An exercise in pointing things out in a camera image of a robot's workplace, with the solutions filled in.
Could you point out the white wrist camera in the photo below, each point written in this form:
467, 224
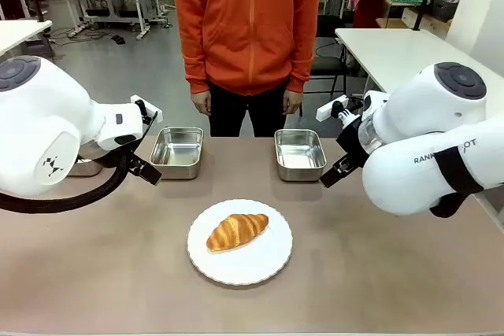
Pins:
330, 109
146, 107

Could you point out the grey plastic crate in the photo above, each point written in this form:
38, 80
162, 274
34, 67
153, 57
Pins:
445, 8

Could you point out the small white side table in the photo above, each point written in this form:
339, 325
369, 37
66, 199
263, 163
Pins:
17, 33

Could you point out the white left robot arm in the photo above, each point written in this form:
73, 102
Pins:
43, 115

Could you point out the large white side table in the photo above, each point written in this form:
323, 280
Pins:
386, 52

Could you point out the black folding chair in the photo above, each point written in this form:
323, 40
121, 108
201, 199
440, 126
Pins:
328, 56

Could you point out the person right hand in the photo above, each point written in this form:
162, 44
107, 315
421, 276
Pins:
201, 103

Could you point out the golden croissant bread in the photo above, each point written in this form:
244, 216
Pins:
236, 230

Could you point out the black trousers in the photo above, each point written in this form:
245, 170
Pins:
228, 115

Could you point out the person torso orange hoodie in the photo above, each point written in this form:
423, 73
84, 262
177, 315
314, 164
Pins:
248, 21

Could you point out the wooden shelf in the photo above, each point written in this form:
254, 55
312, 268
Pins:
413, 17

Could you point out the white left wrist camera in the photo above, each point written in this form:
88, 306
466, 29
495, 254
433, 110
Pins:
146, 107

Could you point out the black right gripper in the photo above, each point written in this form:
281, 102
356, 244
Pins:
354, 143

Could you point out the person right forearm orange sleeve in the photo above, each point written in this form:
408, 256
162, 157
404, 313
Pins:
197, 64

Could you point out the black floor pedal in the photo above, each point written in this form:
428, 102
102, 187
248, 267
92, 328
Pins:
118, 39

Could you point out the person left forearm orange sleeve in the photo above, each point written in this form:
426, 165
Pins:
301, 62

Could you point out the red garment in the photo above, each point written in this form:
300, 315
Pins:
368, 7

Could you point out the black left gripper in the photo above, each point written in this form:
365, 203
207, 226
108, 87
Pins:
136, 161

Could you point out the white scalloped plate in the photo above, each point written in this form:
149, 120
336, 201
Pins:
252, 265

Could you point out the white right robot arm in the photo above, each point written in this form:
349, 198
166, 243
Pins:
413, 186

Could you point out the person left hand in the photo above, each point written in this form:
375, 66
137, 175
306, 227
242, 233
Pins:
292, 103

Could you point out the stainless steel rectangular container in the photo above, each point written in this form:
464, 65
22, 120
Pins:
84, 167
177, 153
300, 155

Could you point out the white power strip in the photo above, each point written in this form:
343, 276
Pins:
76, 32

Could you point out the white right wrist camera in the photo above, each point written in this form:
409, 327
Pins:
330, 109

